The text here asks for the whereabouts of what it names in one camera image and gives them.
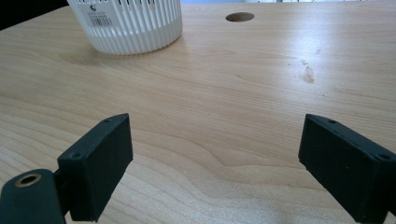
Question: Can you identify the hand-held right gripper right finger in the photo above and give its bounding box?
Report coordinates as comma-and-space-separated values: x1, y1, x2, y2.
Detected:
298, 113, 396, 224

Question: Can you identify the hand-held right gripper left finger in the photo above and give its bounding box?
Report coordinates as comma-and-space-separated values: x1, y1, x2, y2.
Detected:
57, 113, 134, 223

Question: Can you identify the white slotted plastic basket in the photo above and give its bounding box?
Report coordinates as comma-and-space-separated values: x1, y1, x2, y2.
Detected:
65, 0, 184, 56

